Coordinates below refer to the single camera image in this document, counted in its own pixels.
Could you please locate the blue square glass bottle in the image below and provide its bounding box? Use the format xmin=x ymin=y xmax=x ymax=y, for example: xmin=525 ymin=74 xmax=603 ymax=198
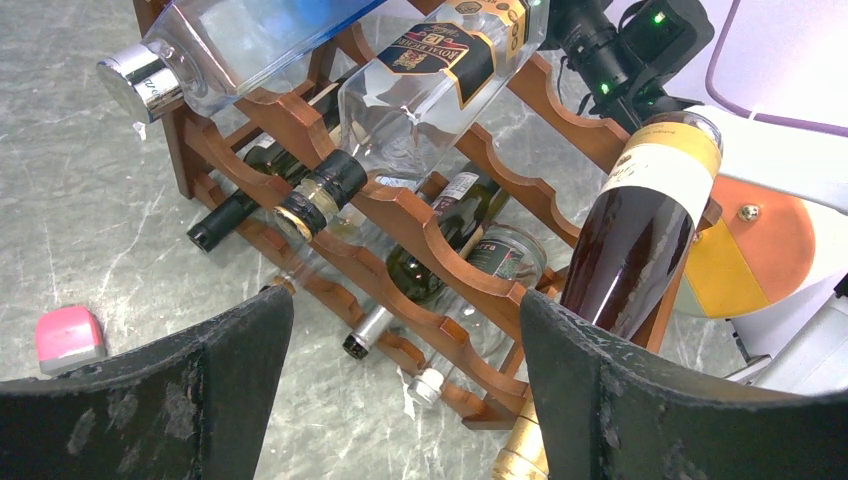
xmin=96 ymin=0 xmax=379 ymax=124

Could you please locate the white cylinder orange yellow end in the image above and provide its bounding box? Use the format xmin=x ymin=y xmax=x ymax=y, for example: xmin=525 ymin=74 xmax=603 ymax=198
xmin=674 ymin=176 xmax=847 ymax=357

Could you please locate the dark green wine bottle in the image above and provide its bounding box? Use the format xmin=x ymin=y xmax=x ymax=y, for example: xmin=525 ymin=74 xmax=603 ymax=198
xmin=342 ymin=163 xmax=511 ymax=362
xmin=186 ymin=86 xmax=352 ymax=254

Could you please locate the clear bottle white cap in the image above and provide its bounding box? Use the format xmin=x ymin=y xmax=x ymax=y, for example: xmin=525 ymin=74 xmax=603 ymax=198
xmin=406 ymin=224 xmax=547 ymax=408

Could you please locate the aluminium rail frame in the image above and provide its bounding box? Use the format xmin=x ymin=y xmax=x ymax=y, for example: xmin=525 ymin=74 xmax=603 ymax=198
xmin=724 ymin=355 xmax=772 ymax=385

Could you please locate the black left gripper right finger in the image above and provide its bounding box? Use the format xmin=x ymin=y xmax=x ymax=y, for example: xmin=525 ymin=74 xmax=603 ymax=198
xmin=520 ymin=291 xmax=847 ymax=479

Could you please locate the clear bottle cork stopper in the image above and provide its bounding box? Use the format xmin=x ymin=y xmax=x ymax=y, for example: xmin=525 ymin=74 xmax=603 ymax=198
xmin=258 ymin=211 xmax=372 ymax=296

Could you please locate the brown bottle gold foil top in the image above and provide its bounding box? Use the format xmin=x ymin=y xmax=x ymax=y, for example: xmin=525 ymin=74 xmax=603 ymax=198
xmin=492 ymin=110 xmax=723 ymax=479

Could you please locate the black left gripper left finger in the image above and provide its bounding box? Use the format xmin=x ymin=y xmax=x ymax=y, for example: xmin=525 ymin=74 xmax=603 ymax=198
xmin=1 ymin=286 xmax=294 ymax=479

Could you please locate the brown wooden wine rack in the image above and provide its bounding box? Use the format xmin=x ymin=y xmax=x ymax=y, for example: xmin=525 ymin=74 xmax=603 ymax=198
xmin=162 ymin=24 xmax=627 ymax=430

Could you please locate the pink eraser block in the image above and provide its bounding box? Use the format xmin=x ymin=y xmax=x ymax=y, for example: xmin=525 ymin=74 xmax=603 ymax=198
xmin=35 ymin=306 xmax=108 ymax=376

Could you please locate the clear square whisky bottle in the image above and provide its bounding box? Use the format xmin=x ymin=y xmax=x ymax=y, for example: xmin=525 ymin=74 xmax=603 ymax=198
xmin=274 ymin=1 xmax=550 ymax=242

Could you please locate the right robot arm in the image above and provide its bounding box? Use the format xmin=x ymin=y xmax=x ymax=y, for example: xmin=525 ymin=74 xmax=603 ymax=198
xmin=544 ymin=1 xmax=847 ymax=212

